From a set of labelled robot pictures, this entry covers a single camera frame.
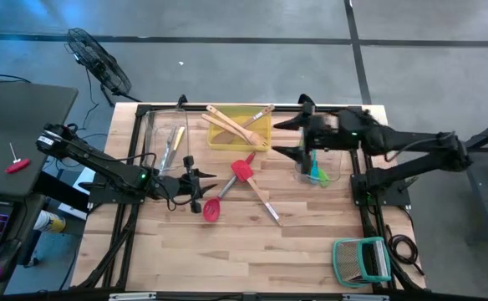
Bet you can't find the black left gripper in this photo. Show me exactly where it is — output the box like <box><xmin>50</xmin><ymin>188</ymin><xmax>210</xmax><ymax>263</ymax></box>
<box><xmin>156</xmin><ymin>155</ymin><xmax>219</xmax><ymax>214</ymax></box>

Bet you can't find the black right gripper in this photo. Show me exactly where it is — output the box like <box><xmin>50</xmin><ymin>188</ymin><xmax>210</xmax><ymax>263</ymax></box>
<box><xmin>272</xmin><ymin>102</ymin><xmax>353</xmax><ymax>171</ymax></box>

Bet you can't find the long-handled wooden utensil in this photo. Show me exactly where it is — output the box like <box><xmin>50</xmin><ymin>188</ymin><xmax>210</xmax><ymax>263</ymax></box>
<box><xmin>214</xmin><ymin>104</ymin><xmax>277</xmax><ymax>146</ymax></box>

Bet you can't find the cream utensil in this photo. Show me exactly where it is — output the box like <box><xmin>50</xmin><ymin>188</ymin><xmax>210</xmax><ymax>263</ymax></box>
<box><xmin>170</xmin><ymin>125</ymin><xmax>186</xmax><ymax>159</ymax></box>

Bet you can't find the green silicone spatula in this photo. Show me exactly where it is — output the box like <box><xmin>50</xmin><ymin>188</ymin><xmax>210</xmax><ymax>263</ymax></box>
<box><xmin>317</xmin><ymin>166</ymin><xmax>332</xmax><ymax>188</ymax></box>

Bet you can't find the wooden slotted spoon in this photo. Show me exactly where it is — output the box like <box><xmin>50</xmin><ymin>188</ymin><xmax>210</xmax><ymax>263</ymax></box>
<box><xmin>201</xmin><ymin>113</ymin><xmax>266</xmax><ymax>147</ymax></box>

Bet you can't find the wooden salad fork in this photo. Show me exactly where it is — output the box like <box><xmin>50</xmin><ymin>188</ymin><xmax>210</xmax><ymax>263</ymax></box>
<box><xmin>205</xmin><ymin>104</ymin><xmax>270</xmax><ymax>148</ymax></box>

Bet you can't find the yellow plastic bin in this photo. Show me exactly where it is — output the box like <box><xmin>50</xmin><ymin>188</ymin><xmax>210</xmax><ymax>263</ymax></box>
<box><xmin>206</xmin><ymin>106</ymin><xmax>273</xmax><ymax>152</ymax></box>

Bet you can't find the clear plastic bin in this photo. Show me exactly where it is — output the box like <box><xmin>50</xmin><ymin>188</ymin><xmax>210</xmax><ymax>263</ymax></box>
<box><xmin>142</xmin><ymin>107</ymin><xmax>191</xmax><ymax>176</ymax></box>
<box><xmin>292</xmin><ymin>125</ymin><xmax>348</xmax><ymax>188</ymax></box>

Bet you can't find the teal dish rack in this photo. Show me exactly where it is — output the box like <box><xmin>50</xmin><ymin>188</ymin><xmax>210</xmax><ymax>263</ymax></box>
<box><xmin>331</xmin><ymin>236</ymin><xmax>393</xmax><ymax>288</ymax></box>

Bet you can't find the yellow and white can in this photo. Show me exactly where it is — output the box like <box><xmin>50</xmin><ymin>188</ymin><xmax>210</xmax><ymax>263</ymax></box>
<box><xmin>32</xmin><ymin>209</ymin><xmax>67</xmax><ymax>234</ymax></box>

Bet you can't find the black floor fan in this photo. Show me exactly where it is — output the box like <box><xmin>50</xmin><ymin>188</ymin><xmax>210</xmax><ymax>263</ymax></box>
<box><xmin>64</xmin><ymin>27</ymin><xmax>133</xmax><ymax>105</ymax></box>

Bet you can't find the grey desk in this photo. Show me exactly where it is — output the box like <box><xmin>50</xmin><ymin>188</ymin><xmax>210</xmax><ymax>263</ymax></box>
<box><xmin>0</xmin><ymin>77</ymin><xmax>79</xmax><ymax>197</ymax></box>

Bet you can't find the black computer mouse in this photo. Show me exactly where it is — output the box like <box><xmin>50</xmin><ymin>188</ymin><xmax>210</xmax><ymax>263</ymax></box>
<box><xmin>0</xmin><ymin>238</ymin><xmax>23</xmax><ymax>282</ymax></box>

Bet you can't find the black aluminium rig frame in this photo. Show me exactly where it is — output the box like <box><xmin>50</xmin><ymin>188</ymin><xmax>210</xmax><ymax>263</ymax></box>
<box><xmin>70</xmin><ymin>103</ymin><xmax>427</xmax><ymax>292</ymax></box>

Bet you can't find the silver bracket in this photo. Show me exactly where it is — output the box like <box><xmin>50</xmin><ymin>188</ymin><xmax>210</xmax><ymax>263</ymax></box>
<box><xmin>108</xmin><ymin>292</ymin><xmax>158</xmax><ymax>301</ymax></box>
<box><xmin>341</xmin><ymin>293</ymin><xmax>390</xmax><ymax>301</ymax></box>

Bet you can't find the black coiled cable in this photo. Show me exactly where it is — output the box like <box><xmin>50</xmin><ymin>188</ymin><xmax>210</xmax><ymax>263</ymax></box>
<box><xmin>387</xmin><ymin>225</ymin><xmax>425</xmax><ymax>277</ymax></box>

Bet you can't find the red T-handle hex key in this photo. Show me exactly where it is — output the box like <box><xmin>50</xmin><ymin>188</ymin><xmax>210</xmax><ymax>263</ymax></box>
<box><xmin>3</xmin><ymin>142</ymin><xmax>32</xmax><ymax>175</ymax></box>

